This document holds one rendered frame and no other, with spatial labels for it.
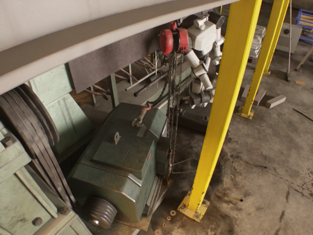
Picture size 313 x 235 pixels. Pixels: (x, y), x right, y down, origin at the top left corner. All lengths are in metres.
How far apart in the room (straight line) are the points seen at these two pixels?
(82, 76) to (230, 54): 0.95
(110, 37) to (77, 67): 1.20
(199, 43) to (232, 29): 0.92
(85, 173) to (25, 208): 0.39
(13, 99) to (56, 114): 0.73
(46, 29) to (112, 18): 0.07
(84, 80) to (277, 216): 2.04
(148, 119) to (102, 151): 0.42
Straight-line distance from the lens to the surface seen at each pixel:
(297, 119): 3.43
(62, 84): 1.38
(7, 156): 0.70
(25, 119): 0.71
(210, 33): 1.79
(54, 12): 0.20
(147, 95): 2.07
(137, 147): 1.16
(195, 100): 1.56
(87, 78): 1.44
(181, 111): 2.49
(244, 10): 0.83
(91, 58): 1.42
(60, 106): 1.43
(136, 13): 0.24
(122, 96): 2.09
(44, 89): 1.32
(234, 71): 0.90
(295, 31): 5.99
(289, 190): 2.40
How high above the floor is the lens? 1.74
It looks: 40 degrees down
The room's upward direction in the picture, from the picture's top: straight up
